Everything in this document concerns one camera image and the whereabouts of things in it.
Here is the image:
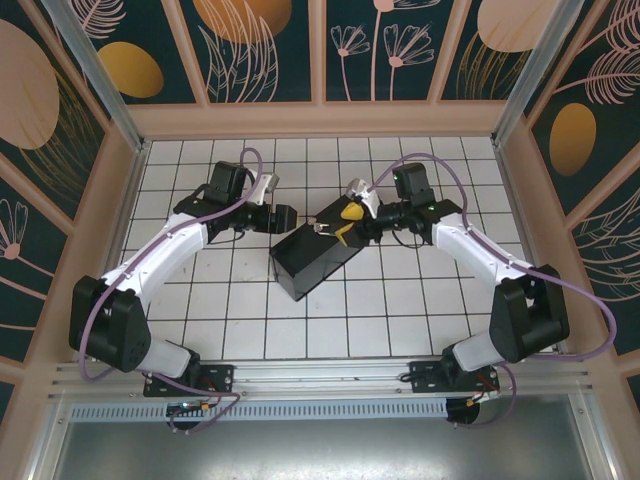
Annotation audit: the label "black box with painted lid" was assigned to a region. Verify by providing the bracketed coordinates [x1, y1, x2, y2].
[268, 196, 365, 304]

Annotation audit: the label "grey metal sheet panel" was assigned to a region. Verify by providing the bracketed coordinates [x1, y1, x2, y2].
[39, 399, 616, 480]

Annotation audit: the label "aluminium side frame rail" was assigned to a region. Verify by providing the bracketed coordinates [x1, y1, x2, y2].
[74, 142, 151, 362]

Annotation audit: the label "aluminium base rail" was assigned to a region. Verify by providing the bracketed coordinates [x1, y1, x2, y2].
[48, 353, 594, 401]

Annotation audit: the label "aluminium corner post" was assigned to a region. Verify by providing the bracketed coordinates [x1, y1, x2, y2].
[491, 0, 599, 147]
[41, 0, 152, 157]

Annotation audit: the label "red and yellow base wires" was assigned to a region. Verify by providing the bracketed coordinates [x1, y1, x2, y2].
[198, 378, 225, 402]
[468, 380, 501, 407]

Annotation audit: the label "grey slotted cable duct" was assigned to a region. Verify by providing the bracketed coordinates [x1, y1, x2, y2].
[69, 398, 449, 422]

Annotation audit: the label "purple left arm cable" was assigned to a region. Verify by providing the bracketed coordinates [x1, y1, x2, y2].
[79, 147, 266, 436]

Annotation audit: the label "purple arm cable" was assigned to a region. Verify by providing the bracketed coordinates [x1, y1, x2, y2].
[79, 147, 266, 436]
[370, 155, 618, 430]

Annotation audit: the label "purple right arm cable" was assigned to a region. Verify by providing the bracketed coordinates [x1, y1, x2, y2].
[370, 155, 618, 430]

